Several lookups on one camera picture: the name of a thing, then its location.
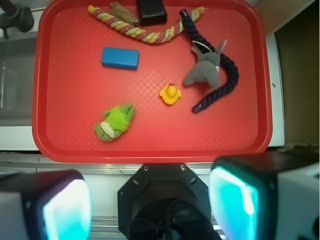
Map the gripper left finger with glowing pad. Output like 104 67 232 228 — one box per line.
0 170 93 240

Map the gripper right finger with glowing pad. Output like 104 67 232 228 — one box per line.
208 150 320 240

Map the yellow rubber duck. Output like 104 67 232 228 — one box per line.
159 83 182 105

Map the green plush toy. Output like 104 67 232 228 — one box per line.
94 102 136 142

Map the red plastic tray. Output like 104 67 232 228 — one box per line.
32 0 272 163

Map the grey plush elephant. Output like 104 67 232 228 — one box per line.
183 39 228 89

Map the blue rectangular block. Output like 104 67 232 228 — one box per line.
101 47 140 70

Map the black clamp knob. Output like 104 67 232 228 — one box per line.
0 0 34 40

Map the brown wood piece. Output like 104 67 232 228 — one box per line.
109 2 140 26

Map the black rectangular block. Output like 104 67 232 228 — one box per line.
136 0 168 26

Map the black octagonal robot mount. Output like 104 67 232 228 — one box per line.
117 163 221 240

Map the dark navy rope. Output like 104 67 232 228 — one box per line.
179 8 240 114

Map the multicolour twisted rope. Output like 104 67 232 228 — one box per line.
87 5 206 45

